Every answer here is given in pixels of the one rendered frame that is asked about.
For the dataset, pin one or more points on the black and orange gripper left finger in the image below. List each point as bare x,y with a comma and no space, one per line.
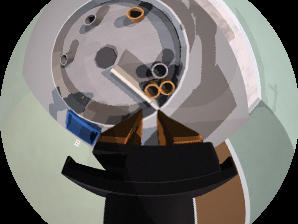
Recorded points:
125,131

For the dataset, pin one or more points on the grey metal ring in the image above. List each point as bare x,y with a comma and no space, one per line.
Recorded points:
67,58
161,75
89,19

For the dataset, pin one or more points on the bronze bushing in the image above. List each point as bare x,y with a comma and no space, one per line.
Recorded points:
135,10
152,94
166,91

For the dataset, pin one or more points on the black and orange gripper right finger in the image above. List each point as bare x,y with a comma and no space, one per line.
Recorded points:
175,133

